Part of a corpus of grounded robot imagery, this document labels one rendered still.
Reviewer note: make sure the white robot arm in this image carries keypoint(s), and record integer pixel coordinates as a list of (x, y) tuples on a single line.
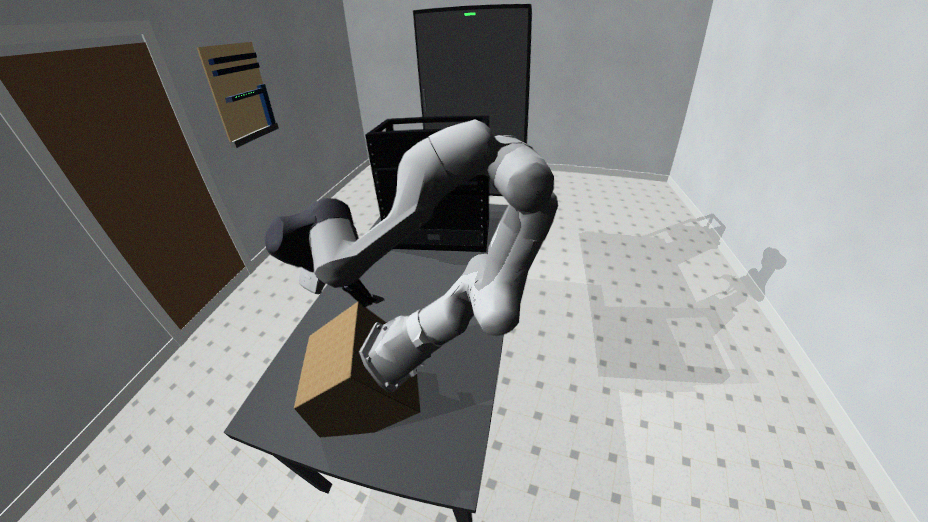
[(492, 285)]

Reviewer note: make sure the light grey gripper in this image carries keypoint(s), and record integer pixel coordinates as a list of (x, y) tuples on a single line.
[(361, 294)]

